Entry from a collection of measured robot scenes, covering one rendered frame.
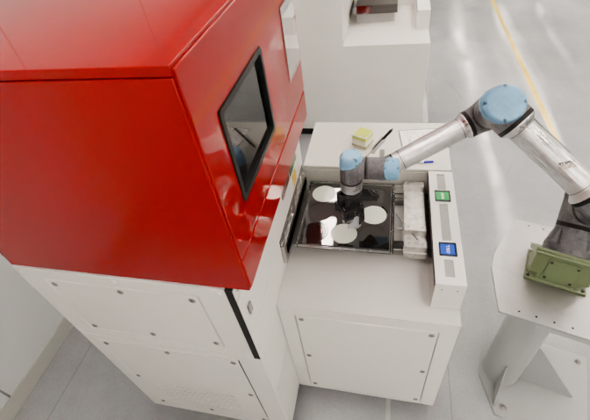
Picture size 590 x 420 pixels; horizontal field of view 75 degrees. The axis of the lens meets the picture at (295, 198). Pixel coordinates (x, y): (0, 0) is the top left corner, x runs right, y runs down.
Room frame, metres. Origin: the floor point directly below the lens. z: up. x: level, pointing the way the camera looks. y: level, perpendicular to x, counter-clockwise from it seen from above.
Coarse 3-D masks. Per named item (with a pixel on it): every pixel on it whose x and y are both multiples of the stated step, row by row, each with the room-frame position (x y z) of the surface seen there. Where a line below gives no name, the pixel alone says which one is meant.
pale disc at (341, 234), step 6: (336, 228) 1.00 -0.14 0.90; (342, 228) 0.99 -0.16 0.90; (348, 228) 0.99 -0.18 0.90; (354, 228) 0.98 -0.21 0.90; (336, 234) 0.97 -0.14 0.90; (342, 234) 0.97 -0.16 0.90; (348, 234) 0.96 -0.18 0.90; (354, 234) 0.96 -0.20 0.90; (336, 240) 0.94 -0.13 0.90; (342, 240) 0.94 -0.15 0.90; (348, 240) 0.93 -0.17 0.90
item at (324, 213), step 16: (384, 192) 1.15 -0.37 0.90; (320, 208) 1.12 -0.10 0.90; (384, 208) 1.06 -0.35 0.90; (304, 224) 1.05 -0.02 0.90; (320, 224) 1.04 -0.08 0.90; (336, 224) 1.02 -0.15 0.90; (368, 224) 0.99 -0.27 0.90; (384, 224) 0.98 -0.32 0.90; (304, 240) 0.97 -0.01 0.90; (320, 240) 0.96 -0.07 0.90; (368, 240) 0.92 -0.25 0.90; (384, 240) 0.91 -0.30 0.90
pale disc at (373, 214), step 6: (366, 210) 1.07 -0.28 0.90; (372, 210) 1.06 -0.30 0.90; (378, 210) 1.06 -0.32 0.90; (384, 210) 1.05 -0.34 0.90; (366, 216) 1.04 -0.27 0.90; (372, 216) 1.03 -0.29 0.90; (378, 216) 1.03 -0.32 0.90; (384, 216) 1.02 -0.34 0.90; (372, 222) 1.00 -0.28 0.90; (378, 222) 0.99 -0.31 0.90
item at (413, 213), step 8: (408, 192) 1.15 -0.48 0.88; (416, 192) 1.14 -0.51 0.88; (408, 200) 1.10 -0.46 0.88; (416, 200) 1.10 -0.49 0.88; (408, 208) 1.06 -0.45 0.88; (416, 208) 1.05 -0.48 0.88; (408, 216) 1.02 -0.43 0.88; (416, 216) 1.01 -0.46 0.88; (424, 216) 1.00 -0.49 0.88; (424, 224) 0.96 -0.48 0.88; (424, 240) 0.89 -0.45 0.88; (408, 256) 0.84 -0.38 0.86; (416, 256) 0.83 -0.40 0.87; (424, 256) 0.83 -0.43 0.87
